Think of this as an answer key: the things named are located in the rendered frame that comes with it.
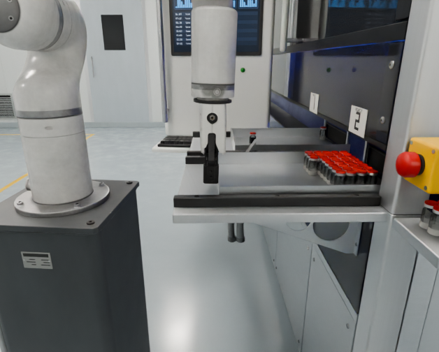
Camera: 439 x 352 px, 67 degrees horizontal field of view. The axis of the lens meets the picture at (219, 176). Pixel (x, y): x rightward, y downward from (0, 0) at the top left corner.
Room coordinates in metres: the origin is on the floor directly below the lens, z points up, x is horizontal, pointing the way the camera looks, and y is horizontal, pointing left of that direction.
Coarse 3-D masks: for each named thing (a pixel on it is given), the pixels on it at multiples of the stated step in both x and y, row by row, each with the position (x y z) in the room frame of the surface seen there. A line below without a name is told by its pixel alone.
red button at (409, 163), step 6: (402, 156) 0.49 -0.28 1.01; (408, 156) 0.48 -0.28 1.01; (414, 156) 0.48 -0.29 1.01; (396, 162) 0.50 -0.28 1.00; (402, 162) 0.48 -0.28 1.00; (408, 162) 0.47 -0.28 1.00; (414, 162) 0.47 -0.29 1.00; (420, 162) 0.47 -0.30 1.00; (396, 168) 0.50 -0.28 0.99; (402, 168) 0.48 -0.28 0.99; (408, 168) 0.47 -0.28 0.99; (414, 168) 0.47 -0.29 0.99; (402, 174) 0.48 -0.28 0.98; (408, 174) 0.47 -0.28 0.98; (414, 174) 0.47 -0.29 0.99
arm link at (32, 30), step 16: (0, 0) 0.56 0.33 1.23; (16, 0) 0.57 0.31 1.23; (32, 0) 0.58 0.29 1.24; (48, 0) 0.60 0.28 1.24; (0, 16) 0.56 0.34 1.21; (16, 16) 0.57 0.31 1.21; (32, 16) 0.58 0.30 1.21; (48, 16) 0.60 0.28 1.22; (0, 32) 0.57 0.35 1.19; (16, 32) 0.57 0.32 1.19; (32, 32) 0.59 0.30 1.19; (48, 32) 0.61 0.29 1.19; (16, 48) 0.60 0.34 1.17; (32, 48) 0.62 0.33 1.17
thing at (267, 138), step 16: (240, 128) 1.20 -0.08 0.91; (256, 128) 1.20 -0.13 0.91; (272, 128) 1.20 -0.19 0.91; (288, 128) 1.20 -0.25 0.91; (304, 128) 1.21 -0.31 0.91; (240, 144) 1.09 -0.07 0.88; (256, 144) 1.09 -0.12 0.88; (272, 144) 1.09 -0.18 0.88; (288, 144) 1.09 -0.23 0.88; (304, 144) 1.09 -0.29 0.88; (320, 144) 1.09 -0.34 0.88
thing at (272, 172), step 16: (224, 160) 0.86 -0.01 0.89; (240, 160) 0.86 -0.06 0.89; (256, 160) 0.86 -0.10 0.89; (272, 160) 0.86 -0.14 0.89; (288, 160) 0.86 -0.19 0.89; (224, 176) 0.76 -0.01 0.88; (240, 176) 0.76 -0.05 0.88; (256, 176) 0.76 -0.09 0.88; (272, 176) 0.76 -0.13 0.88; (288, 176) 0.76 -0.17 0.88; (304, 176) 0.76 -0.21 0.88; (224, 192) 0.60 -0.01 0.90; (240, 192) 0.60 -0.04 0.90; (256, 192) 0.60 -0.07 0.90; (272, 192) 0.61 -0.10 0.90; (288, 192) 0.61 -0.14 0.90; (304, 192) 0.61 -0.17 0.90; (320, 192) 0.61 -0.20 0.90; (336, 192) 0.61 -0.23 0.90; (352, 192) 0.61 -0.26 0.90; (368, 192) 0.61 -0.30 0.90
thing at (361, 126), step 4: (352, 108) 0.77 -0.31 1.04; (356, 108) 0.75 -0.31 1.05; (360, 108) 0.73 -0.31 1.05; (352, 112) 0.77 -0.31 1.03; (356, 112) 0.75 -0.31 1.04; (364, 112) 0.71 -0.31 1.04; (352, 116) 0.77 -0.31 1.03; (356, 116) 0.75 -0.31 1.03; (360, 116) 0.73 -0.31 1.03; (364, 116) 0.71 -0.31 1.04; (352, 120) 0.76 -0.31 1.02; (360, 120) 0.72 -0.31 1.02; (364, 120) 0.70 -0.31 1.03; (352, 124) 0.76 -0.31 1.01; (356, 124) 0.74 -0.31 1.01; (360, 124) 0.72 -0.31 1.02; (364, 124) 0.70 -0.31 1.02; (352, 128) 0.76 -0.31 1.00; (360, 128) 0.72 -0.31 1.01; (364, 128) 0.70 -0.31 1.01; (352, 132) 0.76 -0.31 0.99; (356, 132) 0.74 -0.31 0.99; (360, 132) 0.72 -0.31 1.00; (364, 132) 0.70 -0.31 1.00; (360, 136) 0.71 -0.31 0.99
